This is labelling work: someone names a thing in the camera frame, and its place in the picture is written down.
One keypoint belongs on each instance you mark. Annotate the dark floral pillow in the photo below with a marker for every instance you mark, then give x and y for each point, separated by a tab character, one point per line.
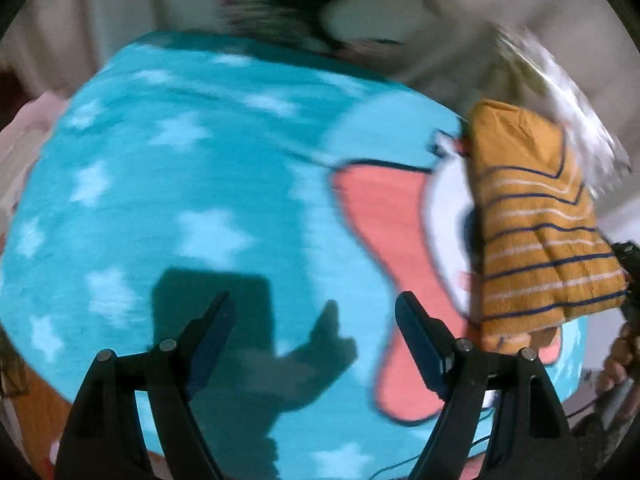
290	10

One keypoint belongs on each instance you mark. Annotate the orange striped sweater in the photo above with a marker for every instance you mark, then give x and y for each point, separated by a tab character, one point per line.
535	245

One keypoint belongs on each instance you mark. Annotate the pink cloth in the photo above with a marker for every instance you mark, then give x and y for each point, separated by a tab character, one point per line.
25	130

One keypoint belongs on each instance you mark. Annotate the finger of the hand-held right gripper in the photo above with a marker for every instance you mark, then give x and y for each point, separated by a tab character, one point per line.
629	256

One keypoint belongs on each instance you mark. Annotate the person's right hand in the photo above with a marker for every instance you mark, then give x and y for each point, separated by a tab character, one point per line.
620	355

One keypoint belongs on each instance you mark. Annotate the blue star-print blanket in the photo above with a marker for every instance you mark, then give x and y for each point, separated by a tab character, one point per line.
200	200

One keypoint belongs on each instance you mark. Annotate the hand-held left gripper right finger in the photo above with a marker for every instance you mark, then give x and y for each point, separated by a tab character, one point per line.
425	355

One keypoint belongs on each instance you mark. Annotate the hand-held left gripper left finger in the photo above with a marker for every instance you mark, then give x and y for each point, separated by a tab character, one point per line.
202	360

